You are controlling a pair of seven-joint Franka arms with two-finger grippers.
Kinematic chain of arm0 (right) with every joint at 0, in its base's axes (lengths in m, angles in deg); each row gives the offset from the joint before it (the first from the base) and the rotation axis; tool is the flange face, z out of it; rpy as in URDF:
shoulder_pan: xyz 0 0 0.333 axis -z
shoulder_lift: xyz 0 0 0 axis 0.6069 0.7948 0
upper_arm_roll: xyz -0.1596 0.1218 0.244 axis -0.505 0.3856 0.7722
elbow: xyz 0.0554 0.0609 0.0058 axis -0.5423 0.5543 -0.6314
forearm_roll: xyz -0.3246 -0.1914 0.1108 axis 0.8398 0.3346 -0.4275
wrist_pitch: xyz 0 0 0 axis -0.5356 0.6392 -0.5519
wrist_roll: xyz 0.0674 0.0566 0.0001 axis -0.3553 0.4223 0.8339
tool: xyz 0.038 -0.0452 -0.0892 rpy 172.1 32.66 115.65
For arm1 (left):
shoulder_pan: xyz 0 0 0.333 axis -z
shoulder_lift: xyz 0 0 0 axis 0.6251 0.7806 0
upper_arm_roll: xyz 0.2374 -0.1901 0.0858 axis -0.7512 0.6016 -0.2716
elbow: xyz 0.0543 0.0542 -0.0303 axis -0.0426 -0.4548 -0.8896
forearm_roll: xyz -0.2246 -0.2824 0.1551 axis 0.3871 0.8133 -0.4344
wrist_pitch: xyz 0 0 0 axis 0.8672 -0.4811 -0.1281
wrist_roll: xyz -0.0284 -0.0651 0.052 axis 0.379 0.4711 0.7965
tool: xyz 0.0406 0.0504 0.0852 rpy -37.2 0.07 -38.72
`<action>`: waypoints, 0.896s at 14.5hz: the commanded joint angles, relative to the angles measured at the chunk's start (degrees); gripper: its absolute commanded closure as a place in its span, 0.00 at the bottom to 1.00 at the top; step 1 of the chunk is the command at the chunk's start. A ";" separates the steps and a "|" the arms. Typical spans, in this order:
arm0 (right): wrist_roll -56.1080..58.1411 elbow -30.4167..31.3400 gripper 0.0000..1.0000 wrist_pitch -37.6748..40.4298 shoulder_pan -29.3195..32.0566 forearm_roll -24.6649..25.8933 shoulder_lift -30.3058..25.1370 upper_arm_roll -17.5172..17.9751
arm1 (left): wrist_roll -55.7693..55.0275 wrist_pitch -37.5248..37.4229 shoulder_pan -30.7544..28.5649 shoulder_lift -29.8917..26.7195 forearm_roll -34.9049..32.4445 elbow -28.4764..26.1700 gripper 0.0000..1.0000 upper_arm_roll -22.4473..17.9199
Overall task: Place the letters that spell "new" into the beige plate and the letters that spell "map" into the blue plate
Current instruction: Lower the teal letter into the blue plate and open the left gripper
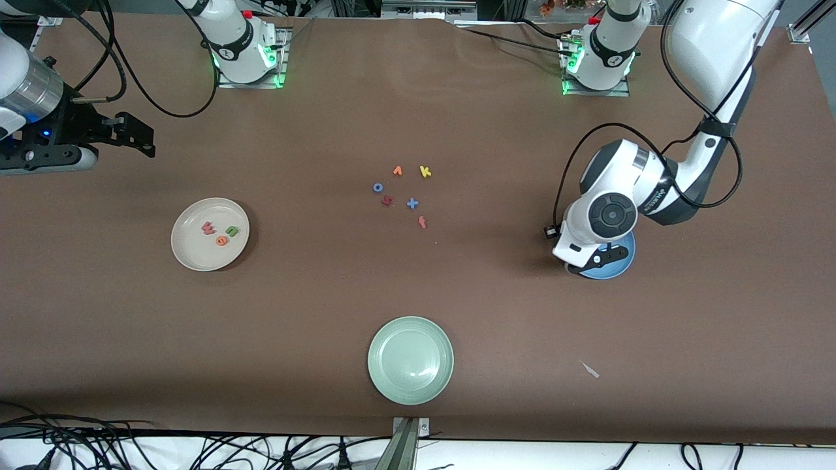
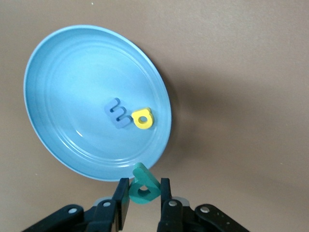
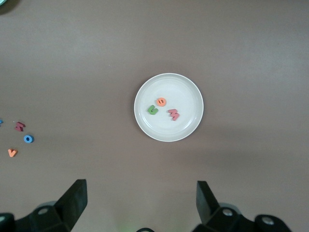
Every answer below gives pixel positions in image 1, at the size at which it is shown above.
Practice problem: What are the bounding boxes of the blue round plate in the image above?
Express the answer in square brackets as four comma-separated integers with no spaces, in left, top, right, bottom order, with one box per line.
[578,228,636,280]

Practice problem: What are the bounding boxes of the beige brown round plate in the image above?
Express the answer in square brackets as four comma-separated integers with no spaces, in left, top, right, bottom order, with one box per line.
[170,197,251,272]

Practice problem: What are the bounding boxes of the green round plate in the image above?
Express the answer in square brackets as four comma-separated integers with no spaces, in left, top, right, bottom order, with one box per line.
[367,316,455,406]

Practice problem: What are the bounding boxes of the aluminium corner profile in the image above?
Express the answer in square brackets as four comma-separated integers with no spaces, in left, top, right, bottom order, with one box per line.
[787,0,836,45]

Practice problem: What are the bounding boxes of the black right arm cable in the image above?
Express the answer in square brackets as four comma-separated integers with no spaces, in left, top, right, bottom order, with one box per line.
[65,0,219,119]

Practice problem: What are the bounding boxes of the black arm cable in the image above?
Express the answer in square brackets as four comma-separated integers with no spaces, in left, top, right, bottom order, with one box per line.
[553,0,743,228]
[65,0,219,119]

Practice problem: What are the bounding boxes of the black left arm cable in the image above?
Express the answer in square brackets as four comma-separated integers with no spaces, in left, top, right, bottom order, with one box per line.
[553,0,743,228]

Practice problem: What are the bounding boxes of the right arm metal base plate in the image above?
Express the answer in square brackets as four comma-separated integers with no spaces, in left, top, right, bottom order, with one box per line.
[217,27,289,89]

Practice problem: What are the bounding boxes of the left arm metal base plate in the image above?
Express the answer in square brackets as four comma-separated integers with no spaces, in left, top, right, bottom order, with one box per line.
[560,36,631,97]

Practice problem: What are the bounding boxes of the black cable across table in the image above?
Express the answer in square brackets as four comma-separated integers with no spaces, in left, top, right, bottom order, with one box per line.
[451,20,575,59]

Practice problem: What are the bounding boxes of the grey metal frame box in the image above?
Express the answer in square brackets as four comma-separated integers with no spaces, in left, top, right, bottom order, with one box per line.
[381,0,479,20]

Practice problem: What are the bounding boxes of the aluminium profile post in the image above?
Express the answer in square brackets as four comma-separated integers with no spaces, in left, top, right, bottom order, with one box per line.
[392,416,430,470]

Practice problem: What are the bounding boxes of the tangled black floor cables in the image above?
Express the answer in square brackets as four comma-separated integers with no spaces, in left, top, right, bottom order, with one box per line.
[0,401,393,470]

